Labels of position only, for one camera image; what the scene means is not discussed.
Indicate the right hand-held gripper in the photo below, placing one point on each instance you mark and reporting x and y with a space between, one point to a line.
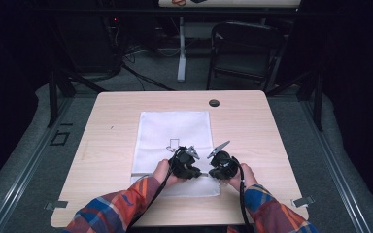
223 165

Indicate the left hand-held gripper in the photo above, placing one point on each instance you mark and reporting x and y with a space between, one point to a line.
184 163

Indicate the white mesh bag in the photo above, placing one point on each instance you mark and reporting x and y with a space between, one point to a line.
175 126

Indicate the person's right hand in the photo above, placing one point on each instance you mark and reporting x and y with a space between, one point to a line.
244 178

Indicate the person's left hand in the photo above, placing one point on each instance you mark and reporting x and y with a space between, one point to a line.
162 173

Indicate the grey metal table clip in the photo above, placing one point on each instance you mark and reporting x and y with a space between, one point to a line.
302 201

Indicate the white table leg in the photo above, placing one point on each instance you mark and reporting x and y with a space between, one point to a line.
182 51

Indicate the black folding chair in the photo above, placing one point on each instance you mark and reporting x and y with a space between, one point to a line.
244 55

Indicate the black metal stand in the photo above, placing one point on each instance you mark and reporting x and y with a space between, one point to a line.
318 103
53 97

